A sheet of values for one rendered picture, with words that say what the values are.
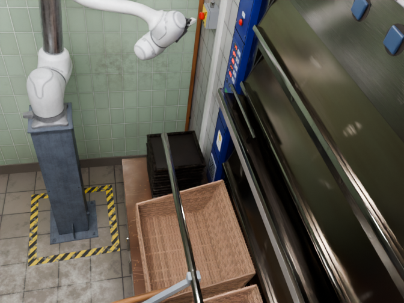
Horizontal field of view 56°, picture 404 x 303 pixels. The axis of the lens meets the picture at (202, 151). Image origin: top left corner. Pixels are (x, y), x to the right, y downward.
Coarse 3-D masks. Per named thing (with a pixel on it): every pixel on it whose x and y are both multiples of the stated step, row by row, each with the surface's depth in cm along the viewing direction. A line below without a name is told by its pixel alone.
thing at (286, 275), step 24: (216, 96) 164; (240, 96) 167; (240, 120) 154; (264, 144) 147; (264, 168) 137; (288, 192) 132; (264, 216) 121; (288, 216) 124; (288, 240) 116; (312, 264) 113; (312, 288) 107
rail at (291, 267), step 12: (228, 108) 153; (240, 132) 145; (240, 144) 140; (252, 168) 132; (252, 180) 130; (264, 192) 125; (264, 204) 122; (276, 228) 115; (276, 240) 114; (288, 252) 110; (288, 264) 108; (300, 288) 103; (300, 300) 102
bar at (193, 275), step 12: (168, 144) 173; (168, 156) 168; (168, 168) 164; (180, 204) 151; (180, 216) 147; (180, 228) 144; (192, 252) 137; (192, 264) 133; (192, 276) 130; (168, 288) 136; (180, 288) 134; (192, 288) 128; (156, 300) 137
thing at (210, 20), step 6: (204, 6) 201; (216, 6) 202; (210, 12) 197; (216, 12) 198; (204, 18) 202; (210, 18) 199; (216, 18) 200; (204, 24) 203; (210, 24) 202; (216, 24) 203
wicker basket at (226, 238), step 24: (192, 192) 206; (216, 192) 208; (144, 216) 212; (192, 216) 218; (216, 216) 206; (144, 240) 203; (168, 240) 205; (192, 240) 206; (216, 240) 204; (240, 240) 182; (144, 264) 179; (168, 264) 195; (216, 264) 199; (240, 264) 180; (216, 288) 171; (240, 288) 178
